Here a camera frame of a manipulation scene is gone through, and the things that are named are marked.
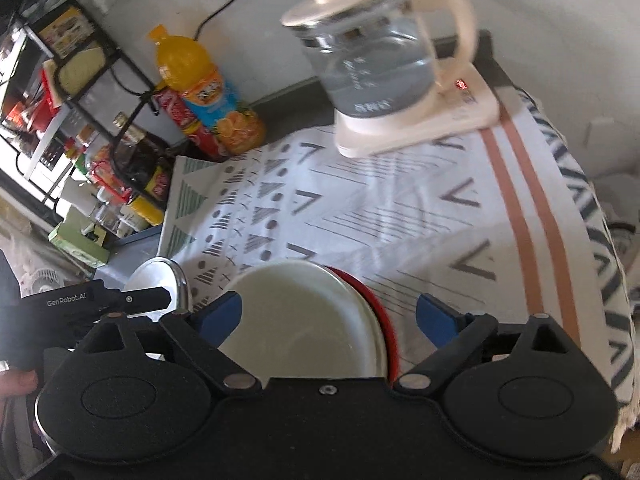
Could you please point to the red plate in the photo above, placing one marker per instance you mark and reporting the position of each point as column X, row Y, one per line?
column 393, row 345

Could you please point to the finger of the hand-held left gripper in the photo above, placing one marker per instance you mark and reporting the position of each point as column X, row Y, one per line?
column 147, row 299

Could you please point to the patterned white tablecloth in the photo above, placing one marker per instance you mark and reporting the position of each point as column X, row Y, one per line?
column 400, row 200

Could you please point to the large plain white plate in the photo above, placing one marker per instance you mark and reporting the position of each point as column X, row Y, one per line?
column 379, row 347

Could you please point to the yellow label jar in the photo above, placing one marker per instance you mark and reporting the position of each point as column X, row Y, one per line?
column 145, row 210

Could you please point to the red label drink bottle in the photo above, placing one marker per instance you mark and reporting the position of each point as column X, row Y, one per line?
column 185, row 115

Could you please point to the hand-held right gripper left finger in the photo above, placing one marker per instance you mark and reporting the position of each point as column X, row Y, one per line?
column 222, row 312

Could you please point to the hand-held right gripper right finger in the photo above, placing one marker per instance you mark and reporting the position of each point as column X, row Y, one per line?
column 435, row 322

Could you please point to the glass electric kettle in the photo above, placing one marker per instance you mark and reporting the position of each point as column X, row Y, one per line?
column 370, row 75

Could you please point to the small white fan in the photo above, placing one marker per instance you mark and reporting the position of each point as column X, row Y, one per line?
column 45, row 280

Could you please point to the person's left hand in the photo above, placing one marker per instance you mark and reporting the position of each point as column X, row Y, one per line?
column 17, row 384

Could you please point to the cream kettle base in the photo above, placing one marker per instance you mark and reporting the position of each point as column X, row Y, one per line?
column 450, row 115

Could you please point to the green box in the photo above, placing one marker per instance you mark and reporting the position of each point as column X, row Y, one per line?
column 75, row 245

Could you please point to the dark sauce bottle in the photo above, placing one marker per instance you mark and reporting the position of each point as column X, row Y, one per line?
column 135, row 160

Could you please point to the orange juice bottle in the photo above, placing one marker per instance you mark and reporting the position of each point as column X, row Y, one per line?
column 180, row 60

